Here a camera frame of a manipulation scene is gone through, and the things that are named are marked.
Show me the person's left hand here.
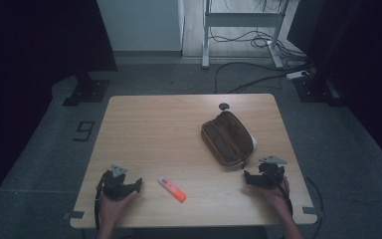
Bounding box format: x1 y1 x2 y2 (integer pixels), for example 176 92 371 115
97 190 139 231

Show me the tangle of black cables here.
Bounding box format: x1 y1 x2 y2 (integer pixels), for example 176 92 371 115
209 29 307 63

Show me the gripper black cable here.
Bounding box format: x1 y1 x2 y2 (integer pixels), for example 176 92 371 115
94 172 104 232
276 180 294 217

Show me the person's right hand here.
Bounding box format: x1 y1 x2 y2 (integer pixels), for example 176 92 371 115
260 176 293 217

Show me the brown pencil case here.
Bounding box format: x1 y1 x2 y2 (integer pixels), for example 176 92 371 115
200 110 255 169

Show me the white cabinet panel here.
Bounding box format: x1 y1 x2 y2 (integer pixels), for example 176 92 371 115
95 0 185 53

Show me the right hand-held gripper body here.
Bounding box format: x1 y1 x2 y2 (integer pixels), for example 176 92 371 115
258 154 288 190

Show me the white object under pencil case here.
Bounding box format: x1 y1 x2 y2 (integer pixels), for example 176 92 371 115
247 129 259 159

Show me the white metal desk frame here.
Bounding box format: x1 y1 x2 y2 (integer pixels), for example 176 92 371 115
201 0 300 70

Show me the black curtain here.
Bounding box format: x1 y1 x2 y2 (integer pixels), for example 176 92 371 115
286 0 382 177
0 0 118 217

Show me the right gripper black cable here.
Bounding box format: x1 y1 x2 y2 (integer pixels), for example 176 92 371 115
276 180 294 217

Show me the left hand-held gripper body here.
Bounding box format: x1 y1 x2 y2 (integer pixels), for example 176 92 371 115
103 163 131 202

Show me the black cable beside table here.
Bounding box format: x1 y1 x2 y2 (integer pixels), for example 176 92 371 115
304 176 326 237

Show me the orange highlighter pen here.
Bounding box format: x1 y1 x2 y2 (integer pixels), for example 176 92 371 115
156 174 187 203

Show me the black stand base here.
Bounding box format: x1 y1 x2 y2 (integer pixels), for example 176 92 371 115
291 75 342 105
62 71 111 108

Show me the white power strip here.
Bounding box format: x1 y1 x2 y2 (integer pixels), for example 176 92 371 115
286 70 310 81

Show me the black floor cable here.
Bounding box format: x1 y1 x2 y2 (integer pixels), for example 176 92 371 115
213 61 315 96

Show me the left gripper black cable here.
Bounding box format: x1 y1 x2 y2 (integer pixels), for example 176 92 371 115
94 172 104 232

